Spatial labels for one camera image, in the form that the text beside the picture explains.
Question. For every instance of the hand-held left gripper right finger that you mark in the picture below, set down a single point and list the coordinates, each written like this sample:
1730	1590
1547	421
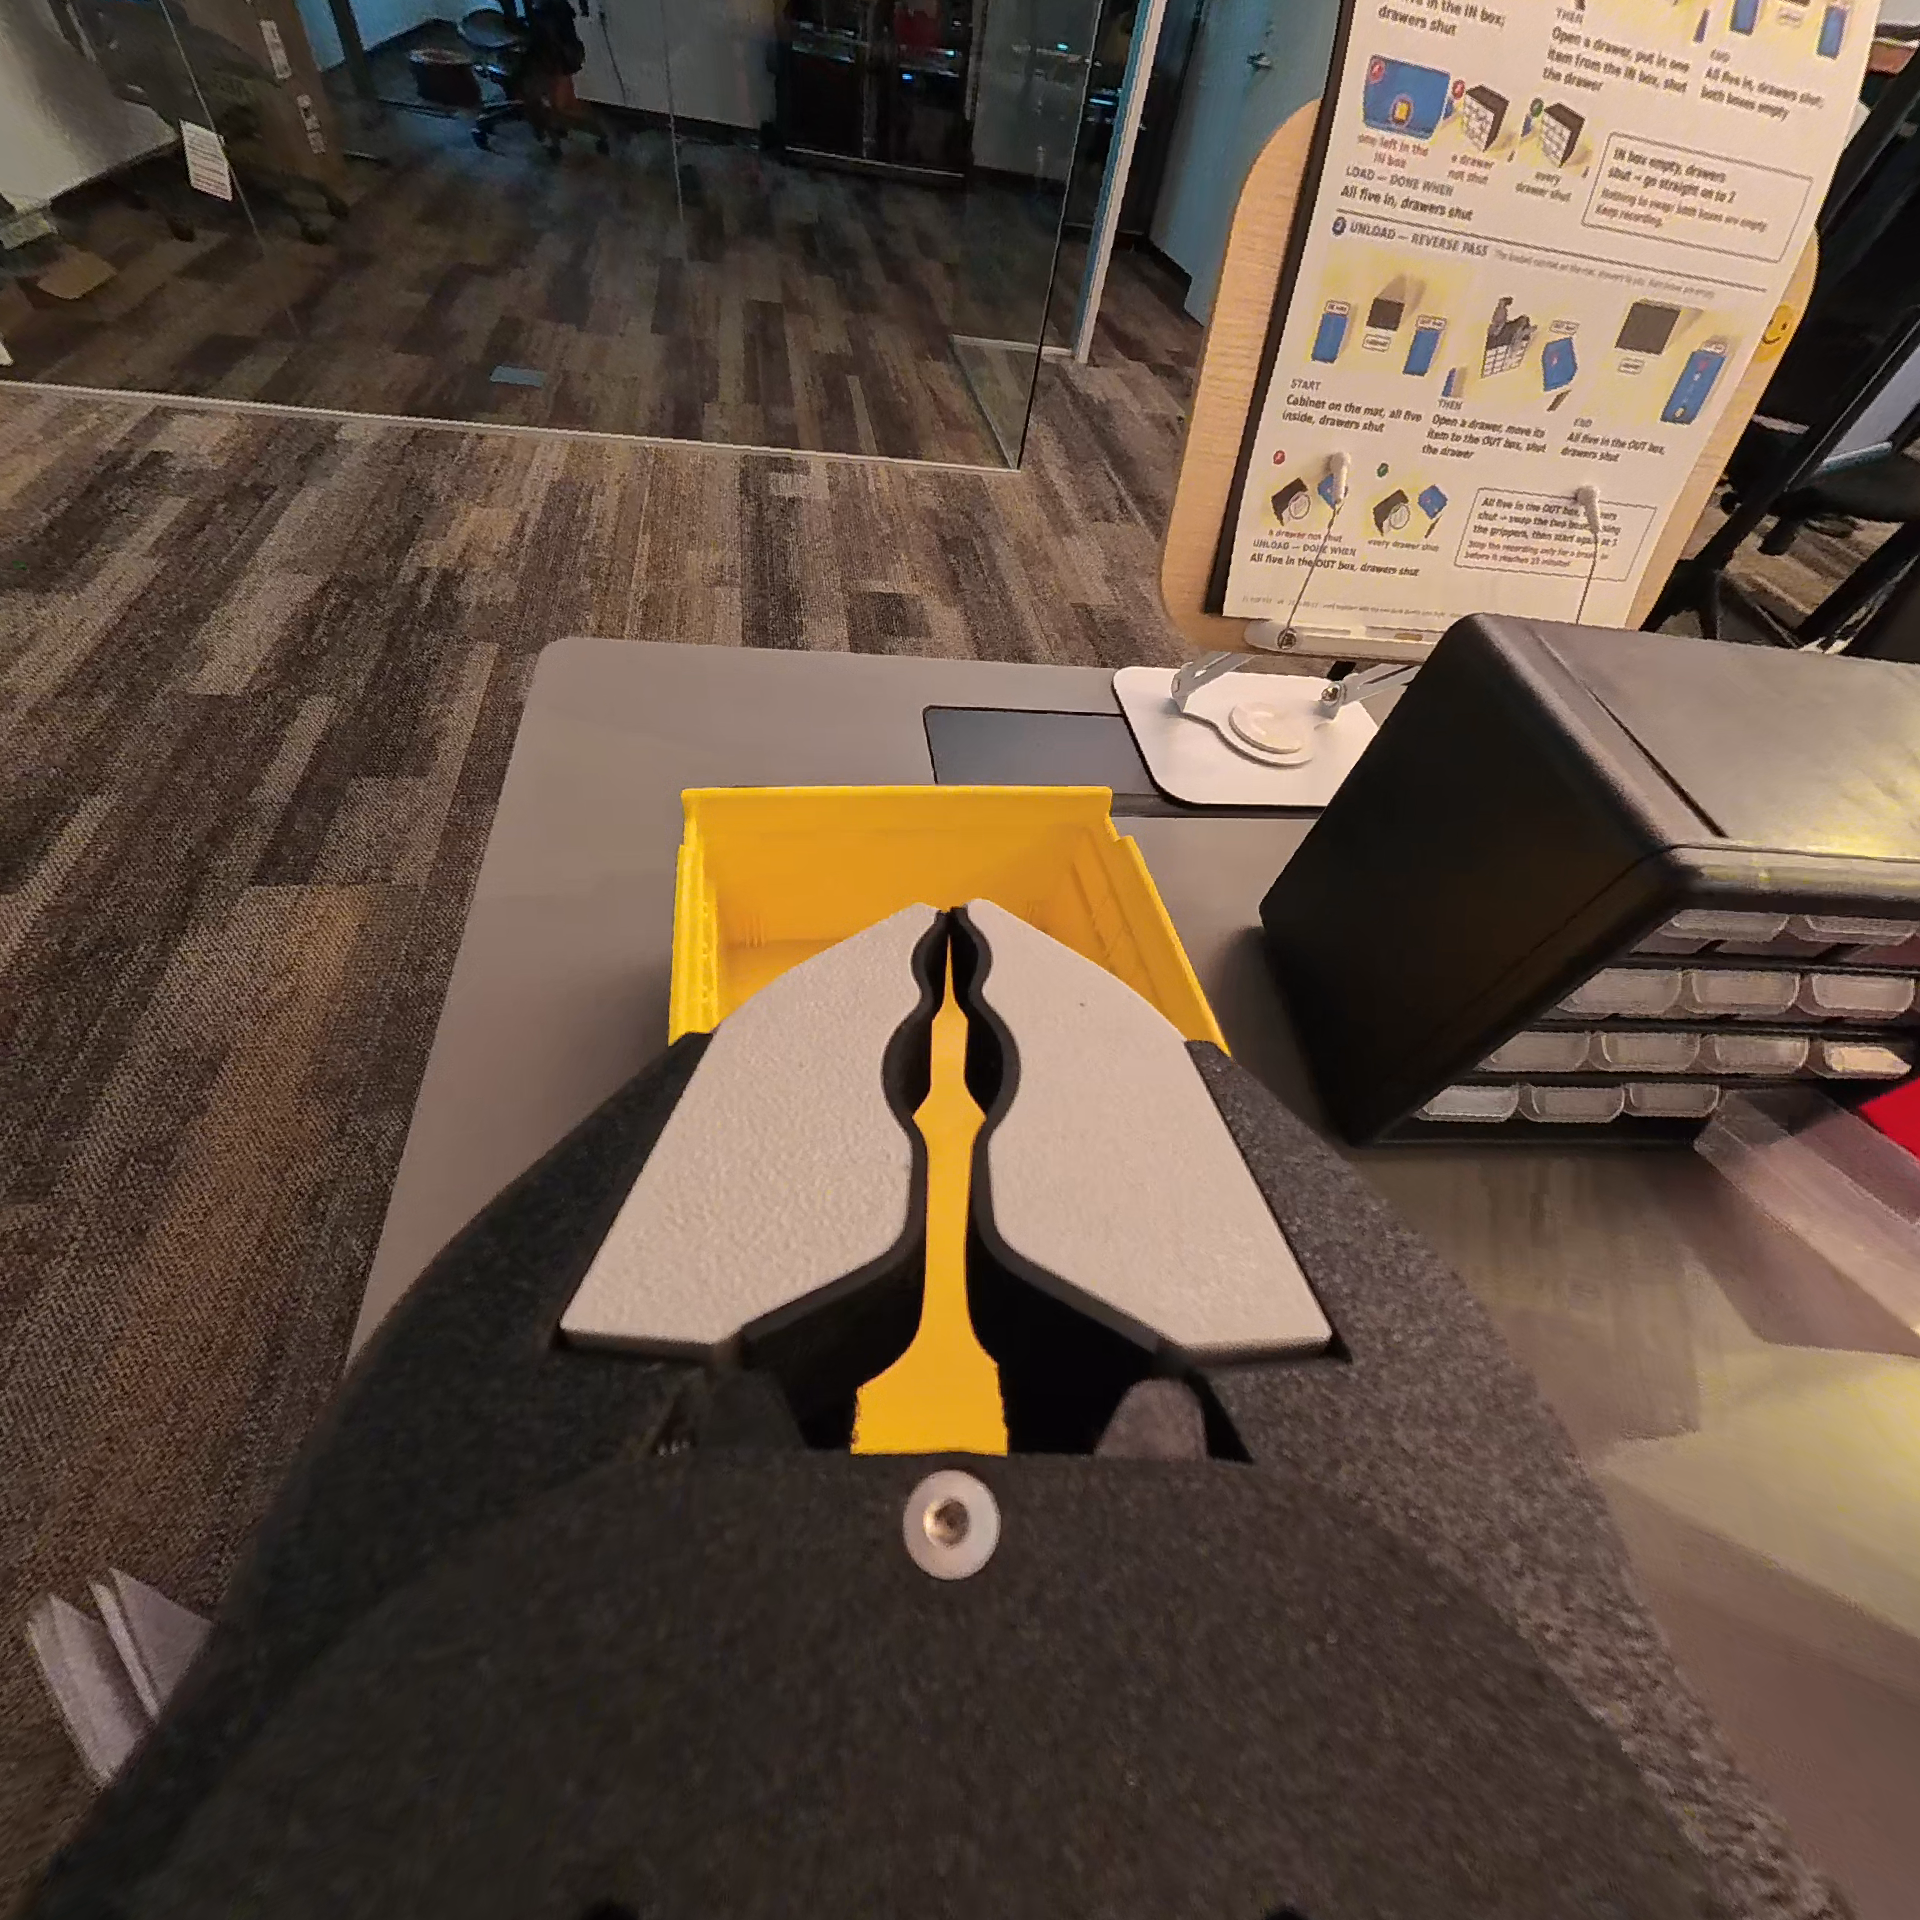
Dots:
1141	1184

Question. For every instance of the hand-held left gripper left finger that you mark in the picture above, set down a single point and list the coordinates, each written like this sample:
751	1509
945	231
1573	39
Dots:
751	1184

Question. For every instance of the yellow plastic bin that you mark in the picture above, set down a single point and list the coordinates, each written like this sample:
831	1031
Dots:
902	849

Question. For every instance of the black drawer cabinet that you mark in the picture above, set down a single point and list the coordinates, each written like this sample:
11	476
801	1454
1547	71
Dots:
1499	840

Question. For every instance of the grid of clear drawers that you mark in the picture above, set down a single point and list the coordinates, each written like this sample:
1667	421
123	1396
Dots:
1725	997

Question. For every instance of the clear plastic drawer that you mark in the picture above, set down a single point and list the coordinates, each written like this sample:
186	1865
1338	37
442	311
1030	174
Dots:
1816	1214

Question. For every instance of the red plastic bin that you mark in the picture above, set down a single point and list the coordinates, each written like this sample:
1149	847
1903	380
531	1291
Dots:
1894	1123

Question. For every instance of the white metal stand base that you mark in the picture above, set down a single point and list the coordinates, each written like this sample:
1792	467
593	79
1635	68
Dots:
1200	750

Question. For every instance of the dark rectangular desk panel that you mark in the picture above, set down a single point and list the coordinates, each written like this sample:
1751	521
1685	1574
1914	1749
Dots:
1035	747

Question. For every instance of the rounded wooden backing board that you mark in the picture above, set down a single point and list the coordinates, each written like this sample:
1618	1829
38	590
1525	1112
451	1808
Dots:
1230	451

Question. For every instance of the white paper sheets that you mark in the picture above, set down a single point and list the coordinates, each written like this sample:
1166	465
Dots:
106	1664

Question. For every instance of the instruction poster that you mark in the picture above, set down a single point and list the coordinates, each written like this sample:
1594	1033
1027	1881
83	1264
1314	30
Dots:
1499	375

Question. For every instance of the yellow smiley sticker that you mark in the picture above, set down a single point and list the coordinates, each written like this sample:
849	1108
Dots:
1781	323

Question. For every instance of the dark storage shelf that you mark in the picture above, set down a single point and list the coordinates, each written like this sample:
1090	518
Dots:
886	76

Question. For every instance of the black office chair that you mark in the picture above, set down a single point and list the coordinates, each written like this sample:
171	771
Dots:
523	76

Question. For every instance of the black computer monitor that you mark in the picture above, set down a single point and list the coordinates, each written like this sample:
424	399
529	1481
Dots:
1881	181

